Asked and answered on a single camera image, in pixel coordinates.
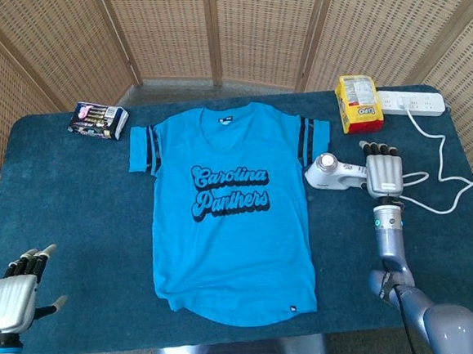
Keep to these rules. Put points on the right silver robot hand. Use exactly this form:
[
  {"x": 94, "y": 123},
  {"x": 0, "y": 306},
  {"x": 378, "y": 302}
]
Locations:
[{"x": 383, "y": 173}]

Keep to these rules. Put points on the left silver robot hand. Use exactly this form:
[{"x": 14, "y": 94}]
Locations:
[{"x": 12, "y": 301}]

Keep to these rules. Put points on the white handheld garment steamer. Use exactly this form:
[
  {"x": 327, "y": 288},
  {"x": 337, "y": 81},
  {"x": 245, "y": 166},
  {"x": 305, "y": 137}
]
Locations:
[{"x": 322, "y": 178}]

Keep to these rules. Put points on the blue Carolina Panthers t-shirt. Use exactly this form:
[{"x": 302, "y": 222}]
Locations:
[{"x": 234, "y": 247}]

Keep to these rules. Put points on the yellow red snack bag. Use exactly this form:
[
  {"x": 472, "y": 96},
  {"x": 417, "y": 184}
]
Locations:
[{"x": 361, "y": 118}]

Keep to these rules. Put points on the white power strip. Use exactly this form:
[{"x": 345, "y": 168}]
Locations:
[{"x": 431, "y": 102}]

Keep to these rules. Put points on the teal table mat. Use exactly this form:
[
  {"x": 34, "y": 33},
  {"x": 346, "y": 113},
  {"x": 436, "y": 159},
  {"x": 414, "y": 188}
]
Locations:
[{"x": 59, "y": 219}]

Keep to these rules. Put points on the dark printed pad package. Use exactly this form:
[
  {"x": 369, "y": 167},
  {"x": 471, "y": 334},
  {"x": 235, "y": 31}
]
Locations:
[{"x": 97, "y": 122}]

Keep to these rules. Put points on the wicker folding screen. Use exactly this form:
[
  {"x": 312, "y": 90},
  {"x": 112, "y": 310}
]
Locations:
[{"x": 167, "y": 26}]

